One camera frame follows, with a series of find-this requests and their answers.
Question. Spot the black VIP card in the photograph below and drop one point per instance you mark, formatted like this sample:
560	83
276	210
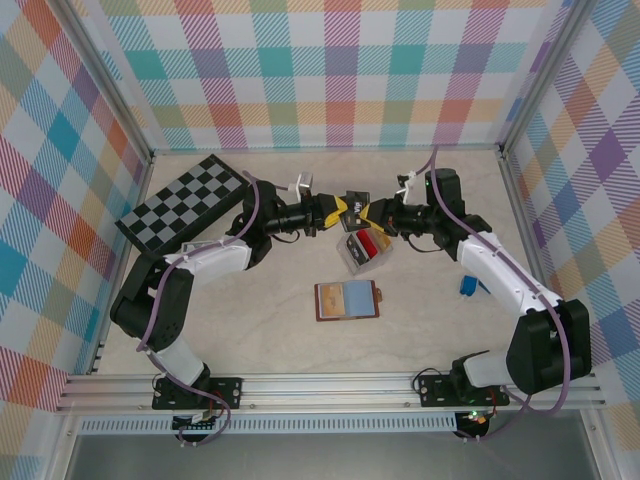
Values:
357	204

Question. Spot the clear plastic card box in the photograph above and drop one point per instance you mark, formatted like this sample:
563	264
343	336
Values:
362	267

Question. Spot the brown leather card holder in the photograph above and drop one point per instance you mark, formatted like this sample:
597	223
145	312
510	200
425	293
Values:
357	300

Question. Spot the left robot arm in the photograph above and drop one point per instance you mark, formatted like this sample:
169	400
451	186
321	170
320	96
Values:
210	257

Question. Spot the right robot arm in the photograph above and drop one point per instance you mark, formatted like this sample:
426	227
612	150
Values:
500	270

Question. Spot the gold card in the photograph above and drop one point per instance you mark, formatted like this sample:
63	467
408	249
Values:
384	241

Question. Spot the red card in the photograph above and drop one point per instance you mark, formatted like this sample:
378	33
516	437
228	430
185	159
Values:
369	243

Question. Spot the small blue plastic object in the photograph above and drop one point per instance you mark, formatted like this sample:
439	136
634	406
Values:
470	286

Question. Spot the black grey chessboard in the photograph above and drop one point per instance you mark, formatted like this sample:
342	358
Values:
182	207

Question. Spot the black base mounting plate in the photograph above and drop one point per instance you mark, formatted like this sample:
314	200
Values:
435	390
230	392

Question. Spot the small controller board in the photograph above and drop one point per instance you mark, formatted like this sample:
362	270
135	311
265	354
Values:
197	425
477	420

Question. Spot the aluminium frame bar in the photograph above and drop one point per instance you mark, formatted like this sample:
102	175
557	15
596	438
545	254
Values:
525	225
100	350

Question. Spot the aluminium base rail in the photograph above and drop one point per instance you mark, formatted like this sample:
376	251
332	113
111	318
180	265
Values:
325	392

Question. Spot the aluminium frame post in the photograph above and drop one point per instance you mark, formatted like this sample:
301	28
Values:
537	75
114	80

